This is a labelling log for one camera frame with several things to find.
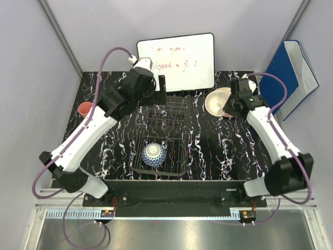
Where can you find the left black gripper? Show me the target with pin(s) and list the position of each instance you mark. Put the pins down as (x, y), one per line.
(161, 96)

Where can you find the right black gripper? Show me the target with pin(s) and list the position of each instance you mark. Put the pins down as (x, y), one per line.
(227, 109)

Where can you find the red floral bowl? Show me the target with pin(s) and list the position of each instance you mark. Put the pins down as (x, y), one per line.
(216, 100)

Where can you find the blue white patterned bowl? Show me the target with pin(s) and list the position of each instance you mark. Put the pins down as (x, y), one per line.
(153, 155)

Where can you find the pink plastic cup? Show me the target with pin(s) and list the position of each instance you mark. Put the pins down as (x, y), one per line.
(84, 108)

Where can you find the cream pink plate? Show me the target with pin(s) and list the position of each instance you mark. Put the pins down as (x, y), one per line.
(228, 115)

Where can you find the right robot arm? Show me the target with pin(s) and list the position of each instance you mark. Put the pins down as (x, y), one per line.
(291, 169)

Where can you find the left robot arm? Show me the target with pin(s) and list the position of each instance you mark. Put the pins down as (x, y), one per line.
(64, 162)

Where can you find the white whiteboard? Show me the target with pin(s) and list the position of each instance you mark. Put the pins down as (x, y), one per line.
(187, 62)

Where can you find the blue folder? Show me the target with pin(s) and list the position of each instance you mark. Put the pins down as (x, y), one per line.
(290, 65)

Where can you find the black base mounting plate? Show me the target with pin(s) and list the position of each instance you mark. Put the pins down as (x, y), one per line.
(170, 199)

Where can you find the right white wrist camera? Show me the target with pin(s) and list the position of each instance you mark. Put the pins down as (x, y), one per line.
(252, 84)

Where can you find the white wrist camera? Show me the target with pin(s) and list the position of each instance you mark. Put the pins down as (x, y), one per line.
(144, 62)
(252, 84)

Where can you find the grey wire dish rack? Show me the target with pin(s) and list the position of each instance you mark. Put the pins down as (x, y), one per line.
(166, 128)

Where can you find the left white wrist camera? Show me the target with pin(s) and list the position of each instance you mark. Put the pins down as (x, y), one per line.
(144, 62)

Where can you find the white slotted cable duct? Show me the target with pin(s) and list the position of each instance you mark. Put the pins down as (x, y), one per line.
(80, 214)

